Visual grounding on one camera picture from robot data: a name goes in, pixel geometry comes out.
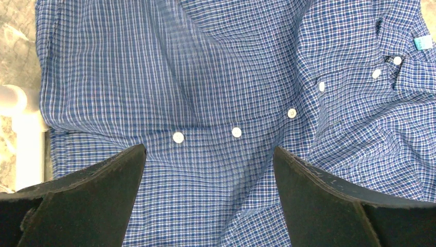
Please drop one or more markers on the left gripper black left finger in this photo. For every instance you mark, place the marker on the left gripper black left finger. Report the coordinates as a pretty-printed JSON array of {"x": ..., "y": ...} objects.
[{"x": 89, "y": 207}]

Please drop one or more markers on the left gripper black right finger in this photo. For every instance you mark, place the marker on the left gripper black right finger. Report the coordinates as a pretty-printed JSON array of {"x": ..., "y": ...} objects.
[{"x": 321, "y": 209}]

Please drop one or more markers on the blue checkered shirt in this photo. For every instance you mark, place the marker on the blue checkered shirt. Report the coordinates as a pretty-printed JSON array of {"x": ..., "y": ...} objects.
[{"x": 212, "y": 87}]

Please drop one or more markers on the white PVC pipe frame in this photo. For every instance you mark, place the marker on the white PVC pipe frame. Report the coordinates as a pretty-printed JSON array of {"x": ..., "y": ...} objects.
[{"x": 23, "y": 107}]

